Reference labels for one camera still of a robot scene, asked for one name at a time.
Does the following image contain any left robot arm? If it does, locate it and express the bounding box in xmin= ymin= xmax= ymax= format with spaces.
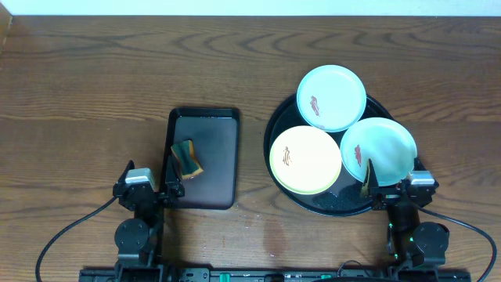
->
xmin=113 ymin=157 xmax=185 ymax=269

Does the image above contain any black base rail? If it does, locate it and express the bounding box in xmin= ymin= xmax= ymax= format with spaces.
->
xmin=78 ymin=266 xmax=471 ymax=282

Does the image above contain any light blue plate near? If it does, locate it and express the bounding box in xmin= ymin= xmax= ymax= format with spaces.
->
xmin=340 ymin=117 xmax=417 ymax=186

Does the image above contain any light blue plate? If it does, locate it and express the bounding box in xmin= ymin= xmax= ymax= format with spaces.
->
xmin=340 ymin=117 xmax=417 ymax=186
xmin=296 ymin=65 xmax=367 ymax=132

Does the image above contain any yellow plate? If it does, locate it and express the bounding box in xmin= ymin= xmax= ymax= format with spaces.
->
xmin=269 ymin=125 xmax=342 ymax=195

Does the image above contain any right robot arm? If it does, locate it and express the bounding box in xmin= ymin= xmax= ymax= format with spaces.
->
xmin=361 ymin=160 xmax=449 ymax=281

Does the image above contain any green and orange sponge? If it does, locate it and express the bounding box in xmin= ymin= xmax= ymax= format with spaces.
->
xmin=171 ymin=139 xmax=204 ymax=179

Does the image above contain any black rectangular water tray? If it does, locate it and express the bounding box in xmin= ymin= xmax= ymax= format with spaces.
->
xmin=160 ymin=107 xmax=240 ymax=210

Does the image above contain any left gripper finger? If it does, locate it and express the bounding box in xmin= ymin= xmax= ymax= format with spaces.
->
xmin=164 ymin=156 xmax=181 ymax=190
xmin=123 ymin=160 xmax=135 ymax=183

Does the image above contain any light blue plate far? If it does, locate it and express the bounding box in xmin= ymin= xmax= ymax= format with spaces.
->
xmin=296 ymin=65 xmax=367 ymax=132

